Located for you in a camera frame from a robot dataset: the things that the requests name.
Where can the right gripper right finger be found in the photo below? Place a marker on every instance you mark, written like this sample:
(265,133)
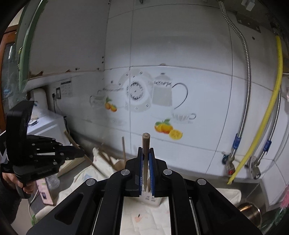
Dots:
(164,182)

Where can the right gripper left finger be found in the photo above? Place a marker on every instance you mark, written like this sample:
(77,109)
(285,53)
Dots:
(127,182)

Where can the brown wooden chopstick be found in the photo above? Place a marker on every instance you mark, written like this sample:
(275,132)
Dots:
(146,148)
(71,140)

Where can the person's left hand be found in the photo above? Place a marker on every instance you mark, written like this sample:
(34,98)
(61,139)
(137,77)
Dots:
(13,181)

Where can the white utensil holder caddy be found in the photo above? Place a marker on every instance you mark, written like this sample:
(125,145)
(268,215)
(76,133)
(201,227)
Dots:
(147,198)

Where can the smartphone with lit screen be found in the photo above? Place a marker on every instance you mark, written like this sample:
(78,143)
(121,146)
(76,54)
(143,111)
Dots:
(44,192)

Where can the cream quilted mat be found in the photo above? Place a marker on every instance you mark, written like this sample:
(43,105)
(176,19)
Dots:
(137,217)

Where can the white appliance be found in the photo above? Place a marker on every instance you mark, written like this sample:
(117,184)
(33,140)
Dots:
(44,122)

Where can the chopstick in holder left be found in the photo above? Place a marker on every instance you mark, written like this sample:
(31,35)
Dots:
(123,149)

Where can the metal water valve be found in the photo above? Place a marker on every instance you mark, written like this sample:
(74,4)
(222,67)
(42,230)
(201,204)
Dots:
(227,161)

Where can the stainless steel pot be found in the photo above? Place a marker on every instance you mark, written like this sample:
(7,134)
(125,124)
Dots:
(252,212)

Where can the pink bottle brush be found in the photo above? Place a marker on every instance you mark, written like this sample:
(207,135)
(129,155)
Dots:
(284,204)

